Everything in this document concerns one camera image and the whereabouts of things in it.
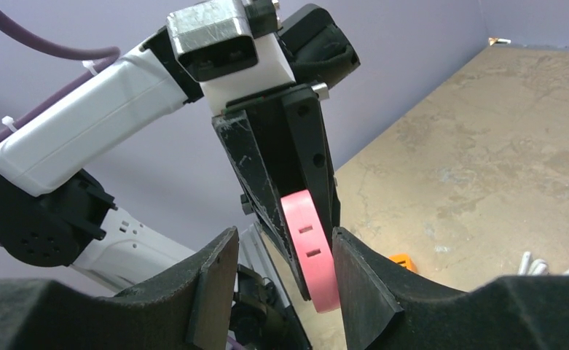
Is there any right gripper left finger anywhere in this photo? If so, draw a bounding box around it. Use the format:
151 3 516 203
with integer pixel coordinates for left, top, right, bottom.
0 227 239 349

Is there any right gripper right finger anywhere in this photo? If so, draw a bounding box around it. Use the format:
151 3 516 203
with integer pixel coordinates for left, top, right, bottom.
332 227 569 349

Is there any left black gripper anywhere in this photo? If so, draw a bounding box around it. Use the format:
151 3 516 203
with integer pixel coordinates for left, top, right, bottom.
211 84 341 301

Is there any orange power strip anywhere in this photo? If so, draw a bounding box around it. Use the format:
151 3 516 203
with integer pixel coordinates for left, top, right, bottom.
389 253 417 273

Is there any pink square plug adapter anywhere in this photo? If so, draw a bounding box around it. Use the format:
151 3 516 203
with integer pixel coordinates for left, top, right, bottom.
280 190 340 314

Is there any white power cord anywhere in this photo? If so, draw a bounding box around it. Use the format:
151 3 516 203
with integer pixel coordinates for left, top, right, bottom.
517 251 569 277

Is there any aluminium rail frame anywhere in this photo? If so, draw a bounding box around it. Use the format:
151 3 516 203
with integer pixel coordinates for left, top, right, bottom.
238 223 291 309

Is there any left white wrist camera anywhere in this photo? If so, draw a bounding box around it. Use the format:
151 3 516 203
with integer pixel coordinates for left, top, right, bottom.
166 0 295 115

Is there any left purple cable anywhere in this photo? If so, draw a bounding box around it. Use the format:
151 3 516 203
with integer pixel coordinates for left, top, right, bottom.
0 0 122 247

